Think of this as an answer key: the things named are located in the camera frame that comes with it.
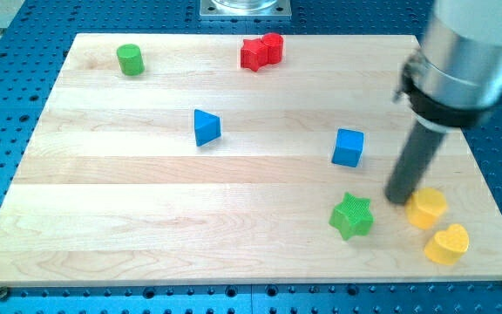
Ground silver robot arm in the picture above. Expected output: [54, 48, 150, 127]
[399, 0, 502, 133]

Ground red star block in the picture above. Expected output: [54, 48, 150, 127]
[241, 38, 268, 72]

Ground green star block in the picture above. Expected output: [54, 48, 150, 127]
[329, 192, 375, 241]

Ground yellow hexagon block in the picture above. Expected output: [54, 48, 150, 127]
[405, 188, 448, 229]

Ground blue triangle block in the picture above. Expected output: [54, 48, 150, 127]
[193, 109, 221, 147]

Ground wooden board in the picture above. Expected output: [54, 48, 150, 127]
[0, 33, 502, 287]

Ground blue cube block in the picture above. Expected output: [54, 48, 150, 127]
[331, 128, 364, 167]

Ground red cylinder block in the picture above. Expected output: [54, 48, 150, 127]
[261, 32, 284, 65]

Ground green cylinder block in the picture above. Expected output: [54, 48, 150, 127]
[116, 44, 145, 76]

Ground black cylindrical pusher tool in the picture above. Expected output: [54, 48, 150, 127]
[384, 121, 446, 205]

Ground yellow heart block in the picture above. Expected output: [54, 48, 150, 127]
[424, 223, 470, 265]

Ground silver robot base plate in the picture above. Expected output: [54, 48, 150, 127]
[199, 0, 292, 20]

